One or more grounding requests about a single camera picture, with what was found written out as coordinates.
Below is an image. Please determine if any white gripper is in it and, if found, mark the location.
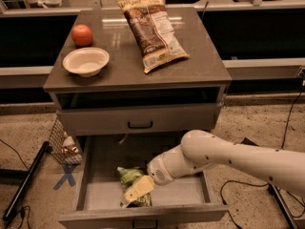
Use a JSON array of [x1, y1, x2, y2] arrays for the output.
[[123, 152, 177, 203]]

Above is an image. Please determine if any green jalapeno chip bag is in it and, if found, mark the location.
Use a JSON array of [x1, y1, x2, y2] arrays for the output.
[[117, 167, 152, 208]]

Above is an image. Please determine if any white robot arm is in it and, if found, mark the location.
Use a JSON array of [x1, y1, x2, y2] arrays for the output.
[[122, 130, 305, 206]]

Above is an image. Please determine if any open grey lower drawer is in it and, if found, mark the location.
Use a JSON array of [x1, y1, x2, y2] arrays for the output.
[[59, 132, 228, 229]]

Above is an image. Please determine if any grey drawer cabinet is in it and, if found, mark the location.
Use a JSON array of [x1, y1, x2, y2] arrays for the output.
[[43, 7, 233, 229]]

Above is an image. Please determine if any closed grey upper drawer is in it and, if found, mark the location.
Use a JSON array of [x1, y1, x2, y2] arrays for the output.
[[57, 104, 221, 136]]

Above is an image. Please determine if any brown chip bag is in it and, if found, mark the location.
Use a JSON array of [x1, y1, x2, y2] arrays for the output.
[[116, 0, 189, 73]]

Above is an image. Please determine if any blue tape cross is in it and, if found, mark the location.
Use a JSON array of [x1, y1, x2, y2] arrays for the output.
[[53, 164, 76, 190]]

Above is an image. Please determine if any black floor bar left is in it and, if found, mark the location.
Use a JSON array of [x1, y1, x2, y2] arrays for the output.
[[2, 141, 50, 222]]

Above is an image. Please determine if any black floor bar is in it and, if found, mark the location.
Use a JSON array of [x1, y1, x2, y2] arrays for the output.
[[2, 141, 50, 222], [269, 184, 299, 229]]

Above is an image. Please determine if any black floor bar right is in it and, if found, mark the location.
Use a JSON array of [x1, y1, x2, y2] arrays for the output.
[[269, 184, 299, 229]]

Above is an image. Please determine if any white paper bowl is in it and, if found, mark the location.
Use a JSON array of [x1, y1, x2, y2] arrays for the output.
[[63, 47, 110, 77]]

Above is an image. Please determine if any orange fruit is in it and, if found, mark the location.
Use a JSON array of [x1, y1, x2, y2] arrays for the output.
[[71, 24, 92, 47]]

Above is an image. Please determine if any wire mesh basket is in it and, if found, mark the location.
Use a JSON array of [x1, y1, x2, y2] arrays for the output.
[[49, 119, 82, 165]]

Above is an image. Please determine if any black power cable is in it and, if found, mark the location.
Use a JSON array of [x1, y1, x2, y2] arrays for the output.
[[219, 179, 270, 229]]

